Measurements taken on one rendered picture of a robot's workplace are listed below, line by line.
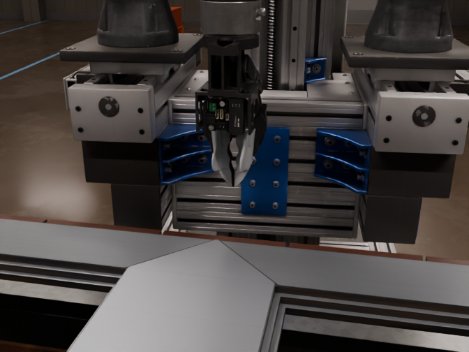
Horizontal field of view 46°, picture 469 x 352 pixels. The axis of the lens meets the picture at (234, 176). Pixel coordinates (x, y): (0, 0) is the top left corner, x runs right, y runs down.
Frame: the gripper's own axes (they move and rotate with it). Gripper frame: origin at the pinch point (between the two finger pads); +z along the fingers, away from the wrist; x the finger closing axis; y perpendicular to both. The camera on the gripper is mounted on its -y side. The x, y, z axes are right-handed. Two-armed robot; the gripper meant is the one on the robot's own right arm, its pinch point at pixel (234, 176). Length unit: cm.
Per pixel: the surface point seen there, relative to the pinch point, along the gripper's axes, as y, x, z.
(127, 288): 22.0, -7.9, 5.6
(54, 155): -226, -161, 90
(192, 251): 12.7, -2.9, 5.6
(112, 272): 18.0, -11.5, 6.5
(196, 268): 16.4, -1.3, 5.6
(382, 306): 18.5, 20.4, 6.6
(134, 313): 26.4, -5.4, 5.6
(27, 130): -270, -206, 90
